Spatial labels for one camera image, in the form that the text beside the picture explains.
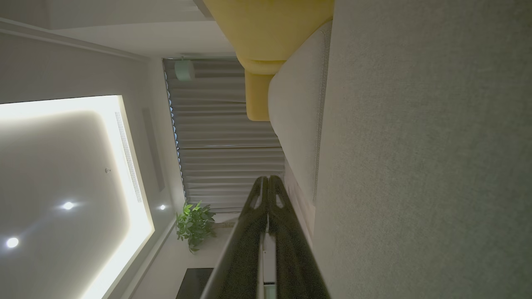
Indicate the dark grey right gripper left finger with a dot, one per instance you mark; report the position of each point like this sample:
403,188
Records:
245,257

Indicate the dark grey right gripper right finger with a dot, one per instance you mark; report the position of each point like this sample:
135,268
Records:
295,265

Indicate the black flat television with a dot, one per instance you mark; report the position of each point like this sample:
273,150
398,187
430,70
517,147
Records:
195,284

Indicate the green potted tree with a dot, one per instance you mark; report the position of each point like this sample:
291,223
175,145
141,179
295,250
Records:
194,224

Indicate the grey pleated curtain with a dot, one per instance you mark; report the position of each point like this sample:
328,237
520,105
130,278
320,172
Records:
216,145

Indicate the yellow and grey sofa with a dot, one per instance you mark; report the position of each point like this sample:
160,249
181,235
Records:
415,166

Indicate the yellow sofa armrest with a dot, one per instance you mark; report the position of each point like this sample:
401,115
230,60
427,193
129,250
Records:
257,97

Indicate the white ribbed plant pot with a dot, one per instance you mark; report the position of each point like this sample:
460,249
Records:
185,69

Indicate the yellow sofa backrest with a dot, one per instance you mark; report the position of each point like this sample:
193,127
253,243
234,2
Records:
266,29

